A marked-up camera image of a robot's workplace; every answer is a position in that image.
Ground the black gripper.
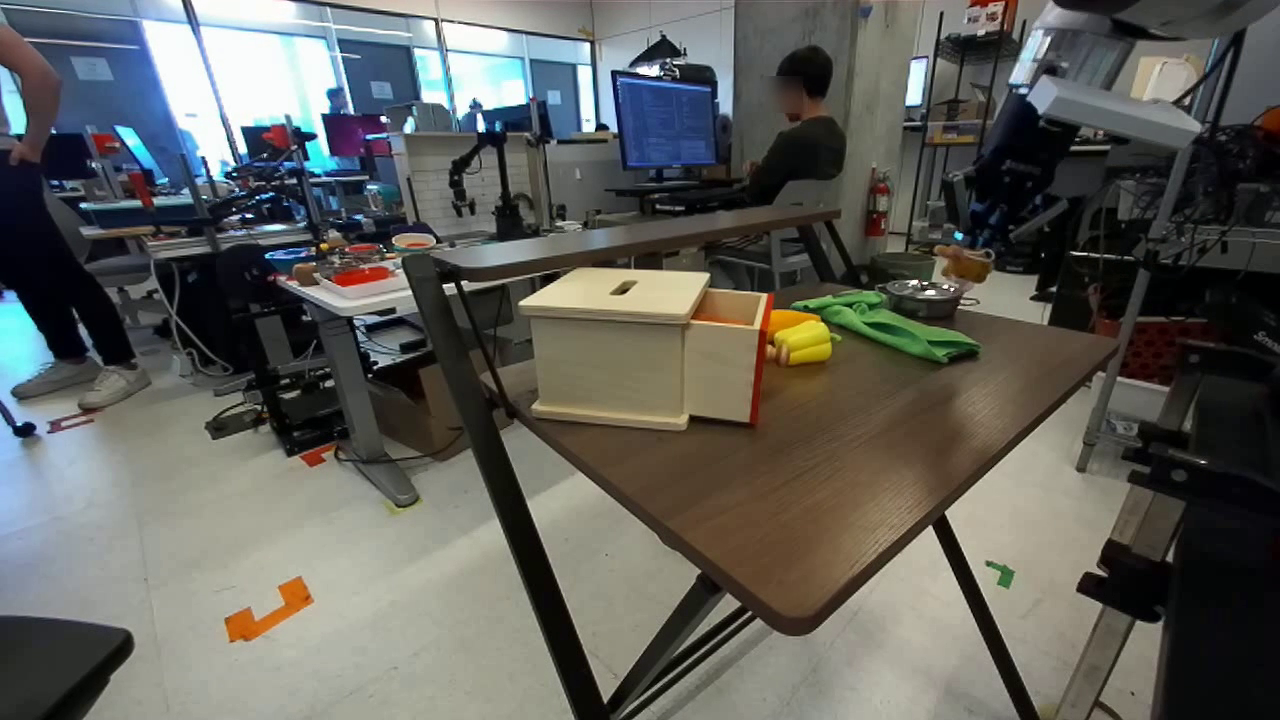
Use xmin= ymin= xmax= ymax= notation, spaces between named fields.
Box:
xmin=940 ymin=92 xmax=1080 ymax=261

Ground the wooden drawer with orange front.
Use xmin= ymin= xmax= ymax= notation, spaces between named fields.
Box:
xmin=686 ymin=284 xmax=777 ymax=427

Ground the metal bowl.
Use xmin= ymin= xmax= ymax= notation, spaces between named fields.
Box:
xmin=882 ymin=277 xmax=968 ymax=323

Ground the red fire extinguisher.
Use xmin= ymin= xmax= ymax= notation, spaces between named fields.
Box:
xmin=861 ymin=163 xmax=897 ymax=245

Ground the metal storage shelf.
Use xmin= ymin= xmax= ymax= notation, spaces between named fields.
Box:
xmin=906 ymin=9 xmax=1033 ymax=250

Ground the green cloth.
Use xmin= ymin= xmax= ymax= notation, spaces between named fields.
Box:
xmin=794 ymin=286 xmax=983 ymax=367

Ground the grey tripod stand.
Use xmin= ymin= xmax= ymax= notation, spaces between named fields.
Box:
xmin=1072 ymin=33 xmax=1252 ymax=474

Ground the seated person in black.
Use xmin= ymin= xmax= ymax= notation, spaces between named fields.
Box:
xmin=723 ymin=41 xmax=848 ymax=210

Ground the computer monitor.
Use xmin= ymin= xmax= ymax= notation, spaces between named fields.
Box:
xmin=609 ymin=68 xmax=723 ymax=179

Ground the light wooden box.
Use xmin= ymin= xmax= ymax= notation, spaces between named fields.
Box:
xmin=518 ymin=265 xmax=718 ymax=434

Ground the cardboard box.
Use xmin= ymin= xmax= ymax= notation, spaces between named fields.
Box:
xmin=367 ymin=354 xmax=539 ymax=460

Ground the red tray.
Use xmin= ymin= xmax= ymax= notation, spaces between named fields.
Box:
xmin=323 ymin=261 xmax=399 ymax=293

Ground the white desk with grey leg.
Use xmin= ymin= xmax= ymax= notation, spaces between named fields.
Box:
xmin=273 ymin=255 xmax=445 ymax=512

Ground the standing person in dark clothes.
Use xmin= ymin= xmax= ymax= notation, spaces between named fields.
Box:
xmin=0 ymin=19 xmax=157 ymax=416

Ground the black chair seat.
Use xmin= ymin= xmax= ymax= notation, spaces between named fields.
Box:
xmin=0 ymin=611 xmax=139 ymax=720

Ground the black machine frame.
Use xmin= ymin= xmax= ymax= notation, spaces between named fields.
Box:
xmin=1054 ymin=323 xmax=1280 ymax=720

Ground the black metal table frame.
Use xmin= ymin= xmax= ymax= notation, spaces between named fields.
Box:
xmin=399 ymin=203 xmax=1044 ymax=720

